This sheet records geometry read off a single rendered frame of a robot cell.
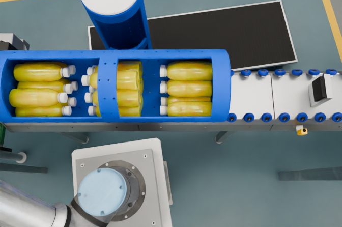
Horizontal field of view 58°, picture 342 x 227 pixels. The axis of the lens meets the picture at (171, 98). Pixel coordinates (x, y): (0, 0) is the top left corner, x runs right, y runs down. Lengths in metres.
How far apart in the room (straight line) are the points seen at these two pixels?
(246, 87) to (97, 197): 0.86
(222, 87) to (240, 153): 1.27
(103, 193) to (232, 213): 1.56
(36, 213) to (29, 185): 1.67
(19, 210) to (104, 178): 0.20
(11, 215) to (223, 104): 0.72
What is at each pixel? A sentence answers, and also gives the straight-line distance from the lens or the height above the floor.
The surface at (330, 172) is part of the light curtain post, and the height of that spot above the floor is 0.75.
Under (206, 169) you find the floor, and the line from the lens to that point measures 2.27.
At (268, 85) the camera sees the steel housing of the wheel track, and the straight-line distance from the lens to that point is 1.45.
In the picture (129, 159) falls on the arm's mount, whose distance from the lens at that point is 1.05.
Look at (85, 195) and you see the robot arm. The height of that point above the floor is 1.45.
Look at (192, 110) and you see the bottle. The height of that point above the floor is 1.09.
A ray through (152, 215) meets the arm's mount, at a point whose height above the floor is 1.22.
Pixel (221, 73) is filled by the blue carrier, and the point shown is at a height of 1.23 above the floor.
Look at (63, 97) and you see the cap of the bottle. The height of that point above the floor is 1.13.
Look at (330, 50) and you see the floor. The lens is 2.75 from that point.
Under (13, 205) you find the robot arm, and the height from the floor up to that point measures 1.55.
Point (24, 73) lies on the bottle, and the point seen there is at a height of 1.14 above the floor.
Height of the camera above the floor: 2.25
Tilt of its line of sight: 75 degrees down
